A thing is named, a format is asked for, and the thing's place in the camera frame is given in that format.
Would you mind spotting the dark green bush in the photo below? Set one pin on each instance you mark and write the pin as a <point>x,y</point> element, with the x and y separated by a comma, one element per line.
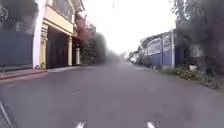
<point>91,50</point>

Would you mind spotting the grey asphalt road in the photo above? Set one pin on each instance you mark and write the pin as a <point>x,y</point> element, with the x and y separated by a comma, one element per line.
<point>113,96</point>

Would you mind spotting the red building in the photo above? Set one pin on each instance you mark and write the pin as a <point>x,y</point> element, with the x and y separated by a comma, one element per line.
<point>83,31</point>

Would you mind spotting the yellow building with columns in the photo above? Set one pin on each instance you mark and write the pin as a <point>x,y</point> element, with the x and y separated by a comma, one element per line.
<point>58,31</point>

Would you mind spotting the robot's own part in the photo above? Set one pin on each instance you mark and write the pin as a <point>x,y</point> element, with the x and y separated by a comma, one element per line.
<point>150,125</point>
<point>80,125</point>

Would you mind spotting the white pillar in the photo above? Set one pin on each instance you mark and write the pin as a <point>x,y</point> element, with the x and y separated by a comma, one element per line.
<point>38,36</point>

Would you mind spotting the roadside weeds strip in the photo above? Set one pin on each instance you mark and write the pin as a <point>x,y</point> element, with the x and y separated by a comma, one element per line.
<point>191,75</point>

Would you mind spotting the red kerb step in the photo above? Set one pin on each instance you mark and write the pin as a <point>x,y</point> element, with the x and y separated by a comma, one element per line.
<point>18,73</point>

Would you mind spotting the large dark trees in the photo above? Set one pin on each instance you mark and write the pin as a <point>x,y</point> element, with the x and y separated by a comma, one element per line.
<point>203,33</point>

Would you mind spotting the blue and white wall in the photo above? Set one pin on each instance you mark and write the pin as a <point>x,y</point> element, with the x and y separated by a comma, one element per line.
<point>161,50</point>

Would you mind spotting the blue metal gate wall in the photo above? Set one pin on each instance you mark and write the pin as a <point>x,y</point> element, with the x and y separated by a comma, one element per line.
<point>15,46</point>

